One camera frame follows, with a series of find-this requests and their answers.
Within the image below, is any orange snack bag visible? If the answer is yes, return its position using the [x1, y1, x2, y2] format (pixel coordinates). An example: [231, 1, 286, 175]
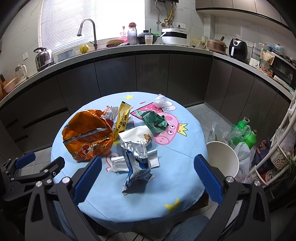
[62, 109, 114, 162]

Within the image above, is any silver blue foil bag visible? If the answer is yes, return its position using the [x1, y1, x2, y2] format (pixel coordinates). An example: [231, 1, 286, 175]
[120, 142, 155, 195]

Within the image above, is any red white small wrapper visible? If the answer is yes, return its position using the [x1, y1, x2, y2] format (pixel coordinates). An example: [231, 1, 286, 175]
[102, 106, 119, 128]

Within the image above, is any white paper bucket cup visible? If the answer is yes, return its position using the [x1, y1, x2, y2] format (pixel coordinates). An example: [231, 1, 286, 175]
[119, 125, 154, 146]

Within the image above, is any green wrapper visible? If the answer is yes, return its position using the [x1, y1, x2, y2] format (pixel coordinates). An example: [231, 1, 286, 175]
[135, 110, 169, 134]

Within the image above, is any yellow snack packet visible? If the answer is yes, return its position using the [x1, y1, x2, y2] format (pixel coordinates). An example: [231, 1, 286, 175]
[113, 101, 131, 139]

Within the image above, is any clear plastic bag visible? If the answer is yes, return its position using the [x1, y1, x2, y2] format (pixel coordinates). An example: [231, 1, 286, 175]
[153, 94, 173, 108]

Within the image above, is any white paper leaflet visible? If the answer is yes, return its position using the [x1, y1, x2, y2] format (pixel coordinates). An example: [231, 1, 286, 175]
[109, 149, 160, 173]

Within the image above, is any white round trash bin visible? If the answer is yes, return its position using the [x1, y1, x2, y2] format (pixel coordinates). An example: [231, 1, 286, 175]
[206, 141, 239, 178]

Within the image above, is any grey kitchen countertop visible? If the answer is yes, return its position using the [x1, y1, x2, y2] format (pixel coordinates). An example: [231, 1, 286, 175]
[1, 45, 294, 108]

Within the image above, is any steel kitchen faucet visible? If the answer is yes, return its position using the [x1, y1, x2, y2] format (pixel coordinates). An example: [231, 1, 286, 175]
[77, 19, 98, 50]

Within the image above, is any white plastic shopping bag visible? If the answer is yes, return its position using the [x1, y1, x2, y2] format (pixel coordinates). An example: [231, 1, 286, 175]
[234, 142, 252, 184]

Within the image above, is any dark blue shopping bag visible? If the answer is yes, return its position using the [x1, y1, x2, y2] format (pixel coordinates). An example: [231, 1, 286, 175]
[251, 138, 271, 167]

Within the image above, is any beige plastic storage rack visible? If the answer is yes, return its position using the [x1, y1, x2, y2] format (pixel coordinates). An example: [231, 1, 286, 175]
[248, 92, 296, 187]

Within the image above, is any green bottle front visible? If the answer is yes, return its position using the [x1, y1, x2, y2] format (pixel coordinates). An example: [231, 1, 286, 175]
[243, 130, 257, 149]

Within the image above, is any green bottle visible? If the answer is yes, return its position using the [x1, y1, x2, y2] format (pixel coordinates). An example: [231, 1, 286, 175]
[233, 117, 250, 131]
[243, 130, 257, 149]

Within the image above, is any green bottle rear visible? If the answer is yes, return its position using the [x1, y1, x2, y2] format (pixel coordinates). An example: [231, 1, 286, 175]
[233, 117, 250, 131]

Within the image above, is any glass pitcher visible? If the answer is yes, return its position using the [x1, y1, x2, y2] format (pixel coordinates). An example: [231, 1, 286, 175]
[15, 64, 28, 81]

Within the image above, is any steel kettle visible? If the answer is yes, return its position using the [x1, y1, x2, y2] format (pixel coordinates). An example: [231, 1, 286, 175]
[34, 47, 55, 72]

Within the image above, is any black microwave oven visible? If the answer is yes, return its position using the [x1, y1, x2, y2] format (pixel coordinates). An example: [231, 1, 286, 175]
[271, 52, 295, 90]

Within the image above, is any black air fryer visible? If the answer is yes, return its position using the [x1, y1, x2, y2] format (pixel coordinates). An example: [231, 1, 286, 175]
[228, 38, 248, 62]

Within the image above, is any brown cooking pot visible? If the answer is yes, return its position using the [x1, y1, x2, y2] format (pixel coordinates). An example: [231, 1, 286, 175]
[206, 36, 227, 54]

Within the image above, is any glass jar red lid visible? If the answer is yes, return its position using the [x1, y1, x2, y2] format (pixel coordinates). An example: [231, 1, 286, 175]
[127, 22, 137, 45]

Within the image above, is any dark clay pot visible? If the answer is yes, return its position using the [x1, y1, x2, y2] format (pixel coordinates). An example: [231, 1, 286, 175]
[137, 30, 158, 44]

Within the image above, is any white rice cooker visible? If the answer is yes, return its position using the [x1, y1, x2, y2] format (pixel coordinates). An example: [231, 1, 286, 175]
[161, 28, 187, 45]

